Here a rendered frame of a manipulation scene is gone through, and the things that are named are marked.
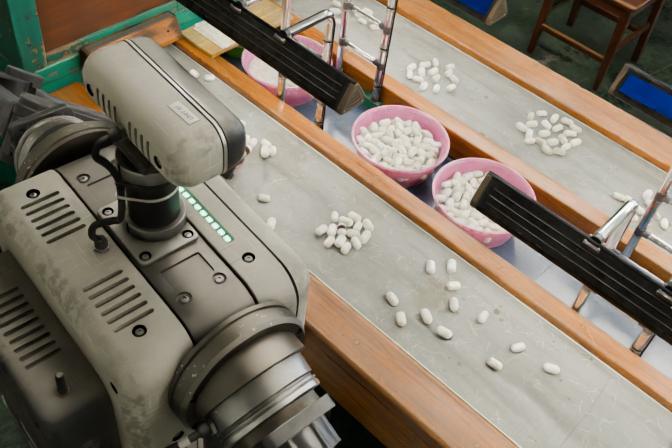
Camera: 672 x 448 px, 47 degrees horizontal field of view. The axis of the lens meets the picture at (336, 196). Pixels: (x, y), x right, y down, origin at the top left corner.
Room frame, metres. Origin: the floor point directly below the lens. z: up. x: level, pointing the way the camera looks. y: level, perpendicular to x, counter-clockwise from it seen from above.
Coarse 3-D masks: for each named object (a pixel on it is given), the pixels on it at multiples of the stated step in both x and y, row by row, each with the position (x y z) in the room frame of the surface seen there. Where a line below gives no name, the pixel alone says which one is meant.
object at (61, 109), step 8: (64, 104) 0.78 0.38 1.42; (40, 112) 0.76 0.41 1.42; (48, 112) 0.76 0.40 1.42; (56, 112) 0.76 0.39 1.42; (64, 112) 0.77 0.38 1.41; (72, 112) 0.77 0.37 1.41; (24, 120) 0.73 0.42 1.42; (32, 120) 0.74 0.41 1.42; (40, 120) 0.74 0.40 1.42; (8, 128) 0.72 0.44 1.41; (16, 128) 0.72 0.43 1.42; (24, 128) 0.73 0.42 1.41; (16, 136) 0.72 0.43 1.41; (16, 144) 0.71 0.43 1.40
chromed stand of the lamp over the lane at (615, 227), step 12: (624, 204) 1.06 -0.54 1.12; (636, 204) 1.07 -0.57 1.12; (612, 216) 1.03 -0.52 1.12; (624, 216) 1.03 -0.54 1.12; (600, 228) 0.99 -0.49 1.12; (612, 228) 0.99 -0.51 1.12; (624, 228) 1.08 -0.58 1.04; (600, 240) 0.96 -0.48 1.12; (612, 240) 1.08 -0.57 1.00; (636, 264) 1.05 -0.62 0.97; (588, 288) 1.08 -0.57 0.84; (576, 300) 1.08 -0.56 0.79; (648, 336) 0.99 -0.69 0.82; (636, 348) 0.99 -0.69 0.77
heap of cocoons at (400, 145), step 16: (368, 128) 1.64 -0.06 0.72; (384, 128) 1.62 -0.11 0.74; (400, 128) 1.64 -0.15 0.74; (416, 128) 1.65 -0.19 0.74; (368, 144) 1.55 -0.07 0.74; (384, 144) 1.58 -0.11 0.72; (400, 144) 1.57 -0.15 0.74; (416, 144) 1.58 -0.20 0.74; (432, 144) 1.59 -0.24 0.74; (384, 160) 1.50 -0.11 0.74; (400, 160) 1.50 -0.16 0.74; (416, 160) 1.53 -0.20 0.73; (432, 160) 1.52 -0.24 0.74
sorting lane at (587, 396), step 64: (192, 64) 1.79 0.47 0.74; (256, 128) 1.55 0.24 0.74; (256, 192) 1.32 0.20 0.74; (320, 192) 1.35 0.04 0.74; (320, 256) 1.14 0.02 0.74; (384, 256) 1.17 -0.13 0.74; (448, 256) 1.20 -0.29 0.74; (384, 320) 0.99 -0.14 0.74; (448, 320) 1.01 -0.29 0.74; (512, 320) 1.04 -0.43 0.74; (448, 384) 0.85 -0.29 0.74; (512, 384) 0.88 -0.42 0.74; (576, 384) 0.90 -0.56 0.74
